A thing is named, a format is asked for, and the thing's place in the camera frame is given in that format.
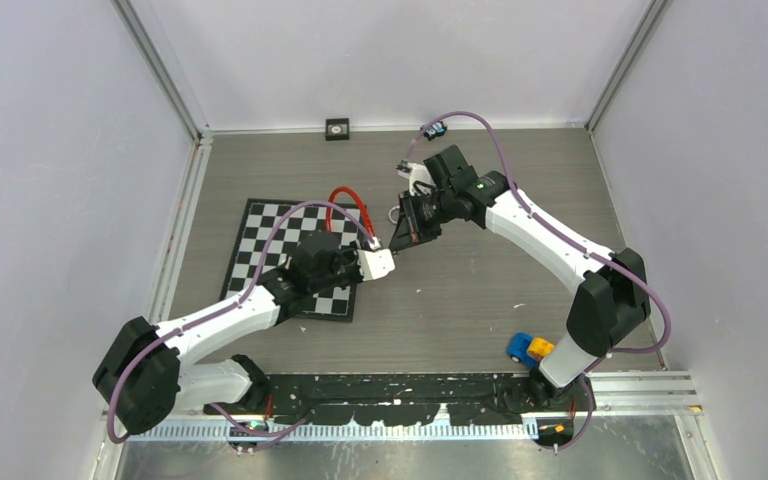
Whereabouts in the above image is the red cable lock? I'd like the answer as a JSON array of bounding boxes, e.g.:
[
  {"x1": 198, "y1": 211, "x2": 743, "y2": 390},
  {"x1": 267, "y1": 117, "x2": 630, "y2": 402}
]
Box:
[{"x1": 326, "y1": 186, "x2": 380, "y2": 250}]

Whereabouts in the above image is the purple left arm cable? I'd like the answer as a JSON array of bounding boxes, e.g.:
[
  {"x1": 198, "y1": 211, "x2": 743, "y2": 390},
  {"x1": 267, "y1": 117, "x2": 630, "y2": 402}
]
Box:
[{"x1": 106, "y1": 199, "x2": 383, "y2": 453}]

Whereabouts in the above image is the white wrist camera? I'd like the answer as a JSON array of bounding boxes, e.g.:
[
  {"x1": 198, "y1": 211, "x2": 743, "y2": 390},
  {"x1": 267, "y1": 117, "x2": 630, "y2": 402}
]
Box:
[
  {"x1": 396, "y1": 160, "x2": 436, "y2": 196},
  {"x1": 358, "y1": 249, "x2": 396, "y2": 282}
]

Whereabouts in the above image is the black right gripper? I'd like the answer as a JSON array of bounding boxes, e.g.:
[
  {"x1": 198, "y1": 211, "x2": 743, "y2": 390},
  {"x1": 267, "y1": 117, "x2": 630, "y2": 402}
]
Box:
[{"x1": 390, "y1": 188, "x2": 456, "y2": 254}]

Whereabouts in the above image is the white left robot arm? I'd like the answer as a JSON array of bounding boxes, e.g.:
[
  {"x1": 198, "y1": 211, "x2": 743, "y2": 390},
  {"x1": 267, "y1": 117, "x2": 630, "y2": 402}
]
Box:
[{"x1": 92, "y1": 231, "x2": 380, "y2": 436}]

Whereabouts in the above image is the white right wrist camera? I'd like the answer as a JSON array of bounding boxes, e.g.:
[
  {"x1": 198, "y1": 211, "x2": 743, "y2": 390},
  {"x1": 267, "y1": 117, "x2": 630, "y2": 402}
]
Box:
[{"x1": 396, "y1": 160, "x2": 436, "y2": 196}]

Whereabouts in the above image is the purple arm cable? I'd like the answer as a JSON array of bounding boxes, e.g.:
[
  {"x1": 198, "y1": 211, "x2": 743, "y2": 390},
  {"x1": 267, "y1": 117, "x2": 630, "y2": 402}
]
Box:
[
  {"x1": 405, "y1": 111, "x2": 673, "y2": 453},
  {"x1": 106, "y1": 199, "x2": 383, "y2": 453}
]

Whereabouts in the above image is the blue owl eraser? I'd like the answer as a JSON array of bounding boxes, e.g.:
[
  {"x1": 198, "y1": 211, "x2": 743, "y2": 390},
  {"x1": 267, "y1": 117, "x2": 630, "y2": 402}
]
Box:
[{"x1": 420, "y1": 120, "x2": 448, "y2": 141}]

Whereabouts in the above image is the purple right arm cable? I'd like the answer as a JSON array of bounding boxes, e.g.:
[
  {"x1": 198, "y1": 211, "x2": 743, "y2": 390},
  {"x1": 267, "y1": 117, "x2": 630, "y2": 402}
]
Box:
[{"x1": 405, "y1": 111, "x2": 673, "y2": 453}]

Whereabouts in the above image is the brass padlock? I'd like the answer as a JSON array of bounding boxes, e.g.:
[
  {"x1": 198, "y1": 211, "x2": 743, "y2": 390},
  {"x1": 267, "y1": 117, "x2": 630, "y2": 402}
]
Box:
[{"x1": 387, "y1": 205, "x2": 400, "y2": 225}]

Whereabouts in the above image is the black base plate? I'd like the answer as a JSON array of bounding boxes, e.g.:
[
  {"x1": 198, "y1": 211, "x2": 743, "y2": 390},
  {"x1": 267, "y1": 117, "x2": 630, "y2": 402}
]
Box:
[{"x1": 203, "y1": 372, "x2": 597, "y2": 428}]

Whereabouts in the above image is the blue yellow toy car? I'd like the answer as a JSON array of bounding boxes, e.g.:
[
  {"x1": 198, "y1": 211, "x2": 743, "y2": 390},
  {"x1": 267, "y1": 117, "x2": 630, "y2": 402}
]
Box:
[{"x1": 506, "y1": 332, "x2": 555, "y2": 368}]

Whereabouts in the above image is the black white chessboard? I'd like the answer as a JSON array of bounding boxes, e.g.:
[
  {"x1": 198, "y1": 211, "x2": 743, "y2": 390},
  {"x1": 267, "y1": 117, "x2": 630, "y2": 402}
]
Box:
[{"x1": 219, "y1": 198, "x2": 357, "y2": 323}]

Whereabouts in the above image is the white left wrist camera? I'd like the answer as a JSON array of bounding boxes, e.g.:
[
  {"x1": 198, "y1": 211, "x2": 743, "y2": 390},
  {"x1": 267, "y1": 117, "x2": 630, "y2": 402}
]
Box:
[{"x1": 358, "y1": 249, "x2": 396, "y2": 282}]

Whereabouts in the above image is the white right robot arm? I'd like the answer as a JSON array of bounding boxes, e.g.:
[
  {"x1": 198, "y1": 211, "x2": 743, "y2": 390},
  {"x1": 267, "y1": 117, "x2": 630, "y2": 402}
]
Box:
[{"x1": 389, "y1": 145, "x2": 651, "y2": 411}]

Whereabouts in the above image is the small black square box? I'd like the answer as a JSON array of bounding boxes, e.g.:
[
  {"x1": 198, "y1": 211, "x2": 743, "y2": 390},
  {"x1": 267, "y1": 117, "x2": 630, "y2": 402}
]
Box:
[{"x1": 324, "y1": 118, "x2": 351, "y2": 141}]

